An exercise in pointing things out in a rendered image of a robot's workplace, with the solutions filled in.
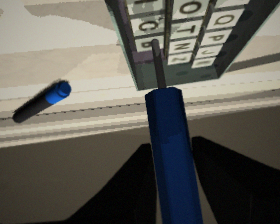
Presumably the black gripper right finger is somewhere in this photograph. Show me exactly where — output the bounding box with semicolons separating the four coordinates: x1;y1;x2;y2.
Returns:
192;136;280;224

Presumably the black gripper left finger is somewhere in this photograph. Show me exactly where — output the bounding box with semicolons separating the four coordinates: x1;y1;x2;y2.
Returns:
25;143;157;224

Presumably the grey keyboard with white keys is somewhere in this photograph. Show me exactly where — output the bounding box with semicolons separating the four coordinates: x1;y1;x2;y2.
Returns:
103;0;280;92

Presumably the black marker with blue cap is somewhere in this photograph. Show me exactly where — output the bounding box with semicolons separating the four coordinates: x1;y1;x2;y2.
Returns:
12;82;72;124

